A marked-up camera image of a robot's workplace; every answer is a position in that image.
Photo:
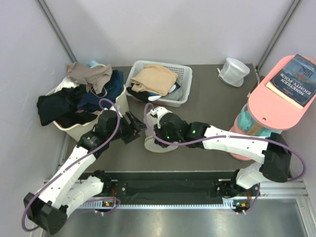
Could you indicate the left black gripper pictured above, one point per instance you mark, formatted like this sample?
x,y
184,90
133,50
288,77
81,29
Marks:
x,y
133,128

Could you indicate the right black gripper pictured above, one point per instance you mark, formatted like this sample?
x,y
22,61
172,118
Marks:
x,y
159,131

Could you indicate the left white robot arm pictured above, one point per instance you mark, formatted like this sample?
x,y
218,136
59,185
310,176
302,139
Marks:
x,y
50,207

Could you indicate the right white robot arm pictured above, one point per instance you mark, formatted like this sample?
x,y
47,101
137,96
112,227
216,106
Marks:
x,y
270,154

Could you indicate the cream laundry hamper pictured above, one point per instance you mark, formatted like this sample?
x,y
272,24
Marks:
x,y
76,131

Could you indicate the grey garment in basket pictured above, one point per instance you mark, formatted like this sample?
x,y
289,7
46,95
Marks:
x,y
175,95

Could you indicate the black white sock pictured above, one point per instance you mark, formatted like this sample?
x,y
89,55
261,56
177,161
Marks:
x,y
146,96

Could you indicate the beige folded garment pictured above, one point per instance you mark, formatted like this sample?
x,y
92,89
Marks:
x,y
156,79

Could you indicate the white perforated plastic basket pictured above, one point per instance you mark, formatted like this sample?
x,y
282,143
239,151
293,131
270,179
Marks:
x,y
185,75

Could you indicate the taupe garment on hamper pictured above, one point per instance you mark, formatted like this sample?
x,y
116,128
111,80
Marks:
x,y
93,77

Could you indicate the teal item under table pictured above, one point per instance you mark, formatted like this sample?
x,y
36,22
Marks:
x,y
246,123

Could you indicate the black garment pile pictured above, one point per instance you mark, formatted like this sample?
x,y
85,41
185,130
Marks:
x,y
61,107

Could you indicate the pink two-tier side table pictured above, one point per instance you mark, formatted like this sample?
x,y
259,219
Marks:
x,y
271,111

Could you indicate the dark blue paperback book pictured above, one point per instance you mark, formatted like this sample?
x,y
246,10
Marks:
x,y
295,82

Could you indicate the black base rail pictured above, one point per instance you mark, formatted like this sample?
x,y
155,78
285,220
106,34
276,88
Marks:
x,y
172,187

